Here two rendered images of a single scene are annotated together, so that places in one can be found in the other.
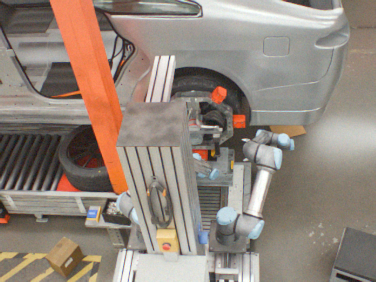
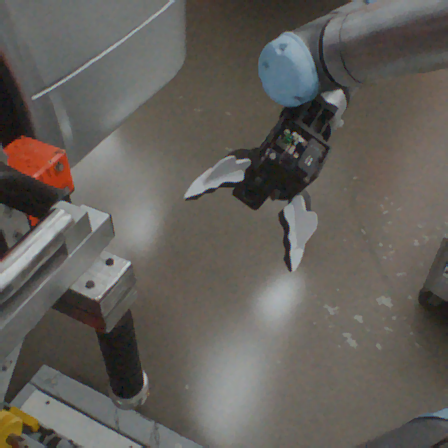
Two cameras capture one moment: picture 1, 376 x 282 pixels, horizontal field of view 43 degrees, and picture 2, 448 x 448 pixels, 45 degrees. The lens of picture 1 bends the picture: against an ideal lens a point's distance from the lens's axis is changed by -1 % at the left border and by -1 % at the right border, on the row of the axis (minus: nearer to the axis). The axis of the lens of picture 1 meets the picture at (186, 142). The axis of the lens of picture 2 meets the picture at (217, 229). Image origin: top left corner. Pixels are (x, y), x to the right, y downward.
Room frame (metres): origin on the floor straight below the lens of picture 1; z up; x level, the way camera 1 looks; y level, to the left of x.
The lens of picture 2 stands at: (2.12, 0.05, 1.30)
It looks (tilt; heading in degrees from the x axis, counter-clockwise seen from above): 45 degrees down; 285
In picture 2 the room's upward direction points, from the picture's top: straight up
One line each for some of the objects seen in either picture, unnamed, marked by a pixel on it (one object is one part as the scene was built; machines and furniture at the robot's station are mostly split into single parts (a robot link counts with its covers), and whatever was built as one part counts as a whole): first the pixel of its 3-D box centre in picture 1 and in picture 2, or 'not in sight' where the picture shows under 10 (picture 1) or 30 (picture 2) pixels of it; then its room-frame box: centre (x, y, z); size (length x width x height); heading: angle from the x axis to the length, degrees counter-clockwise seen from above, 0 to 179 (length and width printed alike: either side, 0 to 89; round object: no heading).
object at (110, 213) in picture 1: (118, 211); not in sight; (2.10, 0.56, 0.51); 0.20 x 0.14 x 0.13; 70
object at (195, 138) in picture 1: (195, 128); not in sight; (2.49, -0.08, 0.85); 0.21 x 0.14 x 0.14; 168
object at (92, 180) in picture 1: (100, 154); not in sight; (2.80, 0.74, 0.39); 0.66 x 0.66 x 0.24
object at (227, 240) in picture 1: (227, 230); not in sight; (1.58, -0.17, 0.87); 0.15 x 0.15 x 0.10
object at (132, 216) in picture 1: (142, 217); not in sight; (1.68, 0.32, 0.98); 0.13 x 0.12 x 0.14; 38
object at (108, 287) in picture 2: (216, 134); (78, 279); (2.32, -0.21, 0.93); 0.09 x 0.05 x 0.05; 168
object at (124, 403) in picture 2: (217, 147); (120, 353); (2.30, -0.21, 0.83); 0.04 x 0.04 x 0.16
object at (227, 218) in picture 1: (227, 220); not in sight; (1.57, -0.17, 0.98); 0.13 x 0.12 x 0.14; 60
